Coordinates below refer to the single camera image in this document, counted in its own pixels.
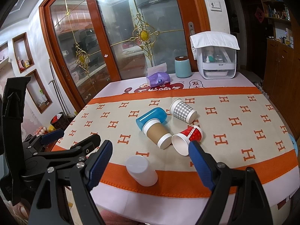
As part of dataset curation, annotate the white plastic cup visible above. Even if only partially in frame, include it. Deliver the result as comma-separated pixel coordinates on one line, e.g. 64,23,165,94
126,155,158,187

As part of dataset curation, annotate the grey checked paper cup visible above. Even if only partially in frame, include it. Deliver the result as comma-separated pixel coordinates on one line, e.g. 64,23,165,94
170,98,197,125

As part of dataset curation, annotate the dark basket with red contents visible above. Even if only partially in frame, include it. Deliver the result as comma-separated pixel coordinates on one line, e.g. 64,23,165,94
50,112,70,132

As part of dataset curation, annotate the orange beige patterned blanket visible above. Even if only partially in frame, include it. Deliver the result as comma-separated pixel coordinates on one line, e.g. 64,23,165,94
50,87,299,195

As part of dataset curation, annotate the white wall switch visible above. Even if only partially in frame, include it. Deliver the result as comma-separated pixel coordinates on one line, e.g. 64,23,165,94
209,0,223,12

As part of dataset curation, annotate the brown paper cup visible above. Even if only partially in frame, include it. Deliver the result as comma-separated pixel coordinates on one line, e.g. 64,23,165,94
142,119,173,150

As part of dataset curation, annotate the wooden wall niche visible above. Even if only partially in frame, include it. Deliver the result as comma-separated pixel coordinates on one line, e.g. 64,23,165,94
12,32,35,74
26,69,53,113

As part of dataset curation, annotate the red paper cup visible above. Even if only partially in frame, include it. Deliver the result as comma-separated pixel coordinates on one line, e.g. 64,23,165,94
172,125,203,156

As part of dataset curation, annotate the blue plastic cup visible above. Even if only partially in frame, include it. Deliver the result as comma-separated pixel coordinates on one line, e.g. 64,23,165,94
136,107,168,132

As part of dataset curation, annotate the purple tissue pack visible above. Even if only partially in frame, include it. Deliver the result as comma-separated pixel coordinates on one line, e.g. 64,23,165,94
146,63,171,87

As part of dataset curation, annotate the red wall ornament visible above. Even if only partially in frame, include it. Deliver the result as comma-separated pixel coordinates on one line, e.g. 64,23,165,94
255,7,265,24

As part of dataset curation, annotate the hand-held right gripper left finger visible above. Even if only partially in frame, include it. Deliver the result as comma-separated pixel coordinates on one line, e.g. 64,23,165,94
28,140,113,225

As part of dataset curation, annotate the mop handle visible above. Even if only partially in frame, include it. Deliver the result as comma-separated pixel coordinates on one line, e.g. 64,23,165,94
48,58,69,122

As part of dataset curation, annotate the wooden cabinet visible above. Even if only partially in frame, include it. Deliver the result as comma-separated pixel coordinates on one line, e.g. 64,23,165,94
256,0,300,137

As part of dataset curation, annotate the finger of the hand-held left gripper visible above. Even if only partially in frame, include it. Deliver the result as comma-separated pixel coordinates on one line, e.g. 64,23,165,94
22,129,65,152
35,133,101,170

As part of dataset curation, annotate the teal canister with brown lid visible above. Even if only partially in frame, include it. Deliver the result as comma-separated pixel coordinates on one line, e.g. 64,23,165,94
174,56,193,78

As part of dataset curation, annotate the blue stool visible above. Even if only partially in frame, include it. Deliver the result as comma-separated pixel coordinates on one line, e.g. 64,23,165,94
287,132,299,156

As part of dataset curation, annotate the pink printed tablecloth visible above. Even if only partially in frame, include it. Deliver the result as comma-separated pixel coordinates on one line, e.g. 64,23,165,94
68,71,296,225

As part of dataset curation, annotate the glass sliding door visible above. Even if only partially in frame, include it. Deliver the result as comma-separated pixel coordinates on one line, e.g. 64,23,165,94
91,0,211,80
39,0,122,113

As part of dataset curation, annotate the white folded cloth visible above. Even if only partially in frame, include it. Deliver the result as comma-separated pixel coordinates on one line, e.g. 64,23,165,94
189,31,241,60

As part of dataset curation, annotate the white countertop storage box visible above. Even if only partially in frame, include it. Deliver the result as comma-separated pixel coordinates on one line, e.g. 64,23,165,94
196,45,237,80

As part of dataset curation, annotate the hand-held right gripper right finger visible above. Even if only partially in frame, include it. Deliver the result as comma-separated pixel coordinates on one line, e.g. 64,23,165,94
188,141,273,225

